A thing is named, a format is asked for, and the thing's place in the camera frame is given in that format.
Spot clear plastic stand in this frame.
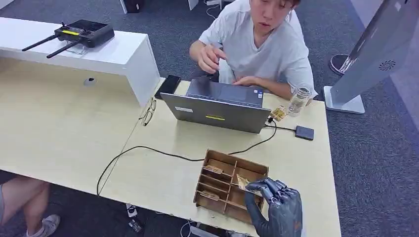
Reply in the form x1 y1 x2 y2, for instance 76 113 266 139
61 41 88 55

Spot black smartphone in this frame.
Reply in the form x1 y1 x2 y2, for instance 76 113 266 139
154 75 182 100

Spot wooden compartment card box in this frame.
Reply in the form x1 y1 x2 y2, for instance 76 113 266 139
193 149 270 225

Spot black-framed eyeglasses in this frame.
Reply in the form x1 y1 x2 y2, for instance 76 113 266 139
139 97 158 127

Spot person's right hand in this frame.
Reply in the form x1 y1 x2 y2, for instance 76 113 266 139
198 44 227 75

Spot short black drive cable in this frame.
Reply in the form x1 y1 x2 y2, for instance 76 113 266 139
264 124 296 132

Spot round black stand base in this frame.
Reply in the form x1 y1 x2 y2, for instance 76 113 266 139
329 54 350 76

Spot long black power cable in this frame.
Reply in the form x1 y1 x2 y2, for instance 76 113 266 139
96 117 278 196

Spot black power adapter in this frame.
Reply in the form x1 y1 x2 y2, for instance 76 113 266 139
127 219 144 234

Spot person's left hand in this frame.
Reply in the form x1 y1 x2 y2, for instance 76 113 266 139
232 76 262 88

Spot grey floor box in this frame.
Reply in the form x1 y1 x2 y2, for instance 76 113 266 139
190 226 226 237

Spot white desk shelf riser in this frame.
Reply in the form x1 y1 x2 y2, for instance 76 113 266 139
0 17 161 108

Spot black remote controller with antennas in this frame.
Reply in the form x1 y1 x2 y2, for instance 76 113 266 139
21 19 116 60

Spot white floor cable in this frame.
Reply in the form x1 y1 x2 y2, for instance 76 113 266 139
179 220 199 237

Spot person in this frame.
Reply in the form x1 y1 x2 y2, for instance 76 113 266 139
0 175 61 237
189 0 318 100

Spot clear glass jar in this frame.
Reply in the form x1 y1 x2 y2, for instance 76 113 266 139
287 85 312 118

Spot grey laptop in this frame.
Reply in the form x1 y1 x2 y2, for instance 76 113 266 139
160 76 272 134

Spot dark grey external drive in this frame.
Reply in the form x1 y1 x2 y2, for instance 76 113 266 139
294 125 315 141

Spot stack of yellow cards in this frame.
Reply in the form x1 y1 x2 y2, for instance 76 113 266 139
270 105 289 122

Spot grey display kiosk stand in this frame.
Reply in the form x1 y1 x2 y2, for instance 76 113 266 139
323 0 419 115

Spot grey white sneaker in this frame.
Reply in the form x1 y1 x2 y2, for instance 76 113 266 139
25 214 61 237

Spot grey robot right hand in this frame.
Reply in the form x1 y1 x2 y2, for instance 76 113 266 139
244 177 303 237

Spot black box with white frame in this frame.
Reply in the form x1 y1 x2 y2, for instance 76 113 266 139
119 0 145 15

